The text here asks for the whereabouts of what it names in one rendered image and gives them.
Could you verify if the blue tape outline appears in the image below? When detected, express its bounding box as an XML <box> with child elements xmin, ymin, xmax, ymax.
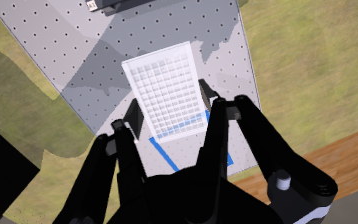
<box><xmin>149</xmin><ymin>110</ymin><xmax>234</xmax><ymax>172</ymax></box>

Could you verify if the white well plate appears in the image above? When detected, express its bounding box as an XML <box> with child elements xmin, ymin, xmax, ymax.
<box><xmin>122</xmin><ymin>41</ymin><xmax>208</xmax><ymax>144</ymax></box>

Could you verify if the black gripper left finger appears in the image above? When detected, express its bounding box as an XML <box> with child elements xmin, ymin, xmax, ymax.
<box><xmin>52</xmin><ymin>98</ymin><xmax>156</xmax><ymax>224</ymax></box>

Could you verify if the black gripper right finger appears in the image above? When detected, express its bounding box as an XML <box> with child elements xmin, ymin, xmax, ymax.
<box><xmin>183</xmin><ymin>78</ymin><xmax>338</xmax><ymax>224</ymax></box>

